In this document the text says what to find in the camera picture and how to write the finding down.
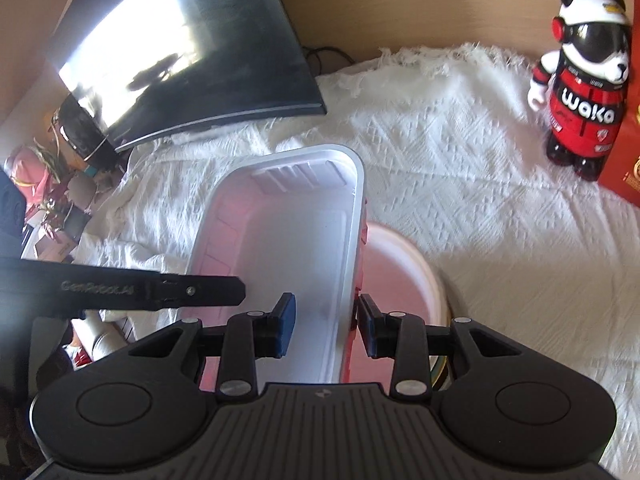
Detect white paper bowl orange label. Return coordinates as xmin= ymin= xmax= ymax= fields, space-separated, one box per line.
xmin=357 ymin=224 xmax=447 ymax=386

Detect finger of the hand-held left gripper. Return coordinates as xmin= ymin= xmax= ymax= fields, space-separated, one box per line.
xmin=159 ymin=274 xmax=247 ymax=310

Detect black curved monitor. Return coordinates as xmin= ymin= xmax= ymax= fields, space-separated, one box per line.
xmin=50 ymin=0 xmax=328 ymax=153

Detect black glossy object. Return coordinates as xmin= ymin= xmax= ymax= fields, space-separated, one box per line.
xmin=51 ymin=94 xmax=120 ymax=167

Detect white woven tablecloth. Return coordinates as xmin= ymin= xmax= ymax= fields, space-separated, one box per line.
xmin=75 ymin=42 xmax=640 ymax=480

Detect panda racer figurine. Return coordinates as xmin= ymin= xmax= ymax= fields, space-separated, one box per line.
xmin=527 ymin=0 xmax=631 ymax=181

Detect white cylinder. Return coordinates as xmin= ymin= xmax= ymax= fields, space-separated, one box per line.
xmin=75 ymin=310 xmax=128 ymax=361

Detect red snack bag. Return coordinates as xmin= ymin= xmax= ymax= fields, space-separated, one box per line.
xmin=597 ymin=102 xmax=640 ymax=203

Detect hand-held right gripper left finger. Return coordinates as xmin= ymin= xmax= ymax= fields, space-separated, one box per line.
xmin=125 ymin=291 xmax=298 ymax=404

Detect black cable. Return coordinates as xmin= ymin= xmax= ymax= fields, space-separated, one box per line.
xmin=301 ymin=46 xmax=357 ymax=75

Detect red and white plastic tray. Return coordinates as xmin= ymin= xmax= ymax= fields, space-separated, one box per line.
xmin=186 ymin=144 xmax=370 ymax=396

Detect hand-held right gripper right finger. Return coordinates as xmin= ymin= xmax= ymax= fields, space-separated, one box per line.
xmin=354 ymin=292 xmax=523 ymax=403

